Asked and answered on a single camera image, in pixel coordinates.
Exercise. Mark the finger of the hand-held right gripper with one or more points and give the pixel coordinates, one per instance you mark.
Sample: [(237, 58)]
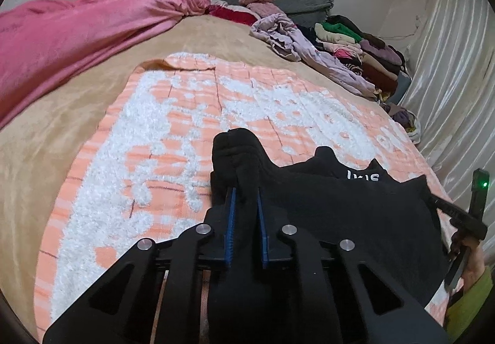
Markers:
[(460, 216), (458, 268)]

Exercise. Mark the person's right forearm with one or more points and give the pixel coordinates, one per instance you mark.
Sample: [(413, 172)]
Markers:
[(471, 309)]

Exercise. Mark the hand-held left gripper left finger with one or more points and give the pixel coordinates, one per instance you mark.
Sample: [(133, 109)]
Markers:
[(231, 228)]

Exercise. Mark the red cloth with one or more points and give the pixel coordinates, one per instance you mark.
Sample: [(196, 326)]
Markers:
[(232, 13)]

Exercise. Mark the pink satin blanket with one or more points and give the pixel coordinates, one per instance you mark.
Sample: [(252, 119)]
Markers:
[(77, 35)]

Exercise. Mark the orange and white fluffy blanket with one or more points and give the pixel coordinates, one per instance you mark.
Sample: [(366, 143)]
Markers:
[(174, 127)]

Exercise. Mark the black garment with orange patches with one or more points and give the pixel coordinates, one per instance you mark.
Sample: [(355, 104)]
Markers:
[(348, 220)]

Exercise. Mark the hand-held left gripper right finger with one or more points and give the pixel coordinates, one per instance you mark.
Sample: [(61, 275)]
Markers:
[(263, 228)]

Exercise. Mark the blue grey container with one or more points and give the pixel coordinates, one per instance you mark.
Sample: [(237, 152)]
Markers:
[(404, 87)]

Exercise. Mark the pile of folded clothes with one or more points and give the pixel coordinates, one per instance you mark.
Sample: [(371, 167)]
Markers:
[(379, 62)]

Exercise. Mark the white satin curtain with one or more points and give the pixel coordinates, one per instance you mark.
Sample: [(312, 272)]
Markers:
[(456, 77)]

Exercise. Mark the lavender crumpled garment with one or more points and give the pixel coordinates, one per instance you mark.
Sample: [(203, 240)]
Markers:
[(301, 44)]

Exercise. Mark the person's right hand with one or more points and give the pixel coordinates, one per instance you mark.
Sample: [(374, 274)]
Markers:
[(470, 263)]

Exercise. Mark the small heap of purple clothes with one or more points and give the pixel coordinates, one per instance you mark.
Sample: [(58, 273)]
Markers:
[(404, 118)]

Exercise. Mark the beige bed sheet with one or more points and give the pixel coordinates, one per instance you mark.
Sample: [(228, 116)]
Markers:
[(58, 143)]

